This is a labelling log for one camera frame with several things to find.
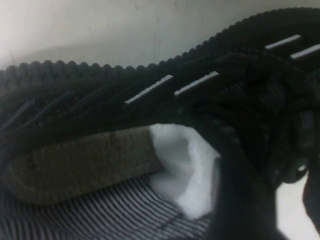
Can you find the black knit sneaker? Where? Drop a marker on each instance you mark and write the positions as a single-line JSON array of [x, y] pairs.
[[105, 100]]

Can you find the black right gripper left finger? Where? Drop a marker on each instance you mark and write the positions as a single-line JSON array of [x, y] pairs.
[[245, 205]]

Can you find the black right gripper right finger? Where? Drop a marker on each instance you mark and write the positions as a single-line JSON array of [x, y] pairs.
[[313, 195]]

